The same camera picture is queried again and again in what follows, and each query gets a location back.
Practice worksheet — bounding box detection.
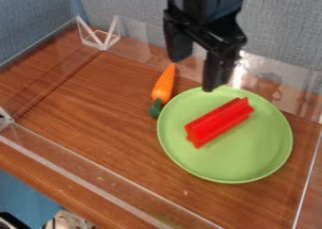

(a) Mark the clear acrylic barrier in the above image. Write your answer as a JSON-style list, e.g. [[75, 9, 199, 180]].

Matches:
[[0, 16, 322, 229]]

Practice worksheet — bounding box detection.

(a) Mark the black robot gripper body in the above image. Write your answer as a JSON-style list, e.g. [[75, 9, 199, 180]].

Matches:
[[163, 0, 248, 51]]

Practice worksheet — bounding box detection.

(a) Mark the orange toy carrot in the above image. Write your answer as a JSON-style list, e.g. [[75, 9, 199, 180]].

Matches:
[[149, 63, 177, 118]]

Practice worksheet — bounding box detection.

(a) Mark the green round plate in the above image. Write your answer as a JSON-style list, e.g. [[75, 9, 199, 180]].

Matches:
[[158, 86, 293, 184]]

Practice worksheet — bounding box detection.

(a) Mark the red plastic block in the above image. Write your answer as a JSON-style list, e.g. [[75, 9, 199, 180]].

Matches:
[[185, 97, 254, 148]]

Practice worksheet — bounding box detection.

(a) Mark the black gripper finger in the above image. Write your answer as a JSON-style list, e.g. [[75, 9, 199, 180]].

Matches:
[[203, 48, 238, 92], [163, 19, 194, 62]]

